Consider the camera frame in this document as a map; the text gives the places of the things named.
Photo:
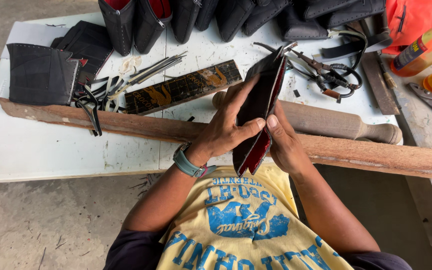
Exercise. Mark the white crumpled scrap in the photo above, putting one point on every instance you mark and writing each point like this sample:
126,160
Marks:
129,63

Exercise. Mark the flat black leather panel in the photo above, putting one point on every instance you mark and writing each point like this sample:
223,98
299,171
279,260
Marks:
39,75

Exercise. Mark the person's left hand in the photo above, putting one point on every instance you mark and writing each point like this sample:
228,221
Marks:
216,127

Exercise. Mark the silver pliers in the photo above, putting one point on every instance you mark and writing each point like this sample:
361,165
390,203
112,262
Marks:
431,99

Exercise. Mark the long brown wooden plank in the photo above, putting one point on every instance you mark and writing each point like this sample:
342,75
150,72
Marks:
126,123

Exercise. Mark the black crocodile-print ruler block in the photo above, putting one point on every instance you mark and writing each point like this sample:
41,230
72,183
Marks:
182,88

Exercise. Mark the bundle of black leather strips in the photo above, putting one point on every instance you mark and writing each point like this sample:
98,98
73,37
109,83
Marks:
92,103

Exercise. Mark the row of black leather bags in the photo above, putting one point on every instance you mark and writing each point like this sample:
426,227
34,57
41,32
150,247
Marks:
231,15

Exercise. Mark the small black leather scrap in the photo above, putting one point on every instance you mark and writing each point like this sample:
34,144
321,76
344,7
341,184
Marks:
297,93

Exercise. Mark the person's right hand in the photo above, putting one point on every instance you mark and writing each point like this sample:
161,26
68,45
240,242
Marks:
285,144

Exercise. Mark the yellow blue-printed T-shirt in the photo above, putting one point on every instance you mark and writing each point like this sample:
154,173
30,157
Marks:
238,225

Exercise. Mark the stack of black leather pieces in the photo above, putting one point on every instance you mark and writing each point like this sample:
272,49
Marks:
86,45

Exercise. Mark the flat metal file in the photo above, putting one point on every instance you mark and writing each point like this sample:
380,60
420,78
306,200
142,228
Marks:
379,84

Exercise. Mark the orange fabric bag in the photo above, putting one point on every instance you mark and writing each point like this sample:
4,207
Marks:
407,18

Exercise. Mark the teal wristwatch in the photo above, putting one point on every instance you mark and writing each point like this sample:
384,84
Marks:
186,163

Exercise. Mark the black leather piece red lining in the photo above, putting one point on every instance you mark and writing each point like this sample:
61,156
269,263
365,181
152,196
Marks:
259,97

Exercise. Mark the wooden rolling pin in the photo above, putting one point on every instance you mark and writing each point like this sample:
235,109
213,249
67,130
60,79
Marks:
328,122

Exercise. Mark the large amber glue bottle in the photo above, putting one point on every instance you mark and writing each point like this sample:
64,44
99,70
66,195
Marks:
422,48

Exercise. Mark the bundle of thin pale strips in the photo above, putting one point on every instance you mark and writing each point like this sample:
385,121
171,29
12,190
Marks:
148,71

